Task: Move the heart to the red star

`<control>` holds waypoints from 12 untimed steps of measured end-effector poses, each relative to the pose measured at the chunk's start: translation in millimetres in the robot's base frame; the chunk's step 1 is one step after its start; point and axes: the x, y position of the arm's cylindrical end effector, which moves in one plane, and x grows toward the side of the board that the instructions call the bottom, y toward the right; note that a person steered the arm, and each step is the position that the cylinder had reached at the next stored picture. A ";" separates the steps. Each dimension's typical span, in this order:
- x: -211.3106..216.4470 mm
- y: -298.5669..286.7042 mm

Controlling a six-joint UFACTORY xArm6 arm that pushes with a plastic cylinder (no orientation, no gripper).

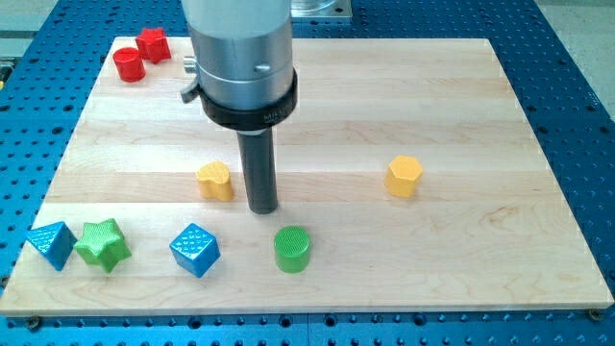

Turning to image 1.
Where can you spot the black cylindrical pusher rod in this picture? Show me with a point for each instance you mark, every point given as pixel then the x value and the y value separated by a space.
pixel 258 166

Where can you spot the yellow heart block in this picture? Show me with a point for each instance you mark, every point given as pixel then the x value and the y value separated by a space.
pixel 214 181

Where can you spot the red star block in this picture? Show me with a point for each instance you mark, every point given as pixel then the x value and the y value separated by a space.
pixel 152 45

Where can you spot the green star block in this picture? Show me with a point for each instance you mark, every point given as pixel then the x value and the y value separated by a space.
pixel 102 244

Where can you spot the green cylinder block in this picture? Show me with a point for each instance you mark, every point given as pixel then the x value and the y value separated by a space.
pixel 292 249

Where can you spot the yellow hexagon block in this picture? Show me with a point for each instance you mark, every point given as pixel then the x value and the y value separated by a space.
pixel 402 176

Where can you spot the wooden board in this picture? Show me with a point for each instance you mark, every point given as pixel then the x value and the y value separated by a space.
pixel 487 227

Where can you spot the blue cube block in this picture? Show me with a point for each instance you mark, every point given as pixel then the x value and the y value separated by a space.
pixel 195 250

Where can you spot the red cylinder block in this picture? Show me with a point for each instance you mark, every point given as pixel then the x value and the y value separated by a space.
pixel 129 64

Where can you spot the blue triangle block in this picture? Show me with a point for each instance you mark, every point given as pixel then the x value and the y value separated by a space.
pixel 54 242

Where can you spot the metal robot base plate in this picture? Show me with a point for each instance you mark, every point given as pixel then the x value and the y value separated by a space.
pixel 321 8

